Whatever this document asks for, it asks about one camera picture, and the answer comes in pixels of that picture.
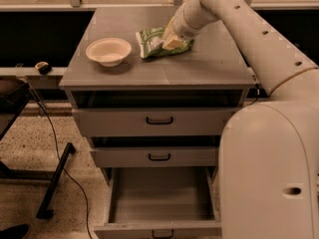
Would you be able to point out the green jalapeno chip bag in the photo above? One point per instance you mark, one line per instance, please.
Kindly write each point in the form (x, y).
(150, 43)

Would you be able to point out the grey drawer cabinet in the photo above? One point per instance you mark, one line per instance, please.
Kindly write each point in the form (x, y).
(210, 76)

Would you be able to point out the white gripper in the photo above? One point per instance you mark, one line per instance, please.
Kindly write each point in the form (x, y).
(181, 26)

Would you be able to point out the grey top drawer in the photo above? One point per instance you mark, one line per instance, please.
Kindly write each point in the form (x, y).
(151, 122)

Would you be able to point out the black shoe tip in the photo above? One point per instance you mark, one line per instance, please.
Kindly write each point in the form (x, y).
(15, 232)

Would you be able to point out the black yellow tape measure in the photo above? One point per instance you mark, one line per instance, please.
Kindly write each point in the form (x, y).
(43, 68)

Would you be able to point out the white paper bowl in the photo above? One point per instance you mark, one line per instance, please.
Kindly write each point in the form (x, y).
(109, 52)

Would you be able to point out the grey drawer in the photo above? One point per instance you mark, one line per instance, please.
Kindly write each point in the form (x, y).
(151, 122)
(155, 156)
(160, 203)

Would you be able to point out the grey bottom drawer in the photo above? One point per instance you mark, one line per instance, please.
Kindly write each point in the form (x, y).
(160, 203)

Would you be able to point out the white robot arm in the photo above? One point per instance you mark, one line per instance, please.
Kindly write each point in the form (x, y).
(268, 154)

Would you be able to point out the grey middle drawer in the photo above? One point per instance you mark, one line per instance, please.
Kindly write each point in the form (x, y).
(155, 156)

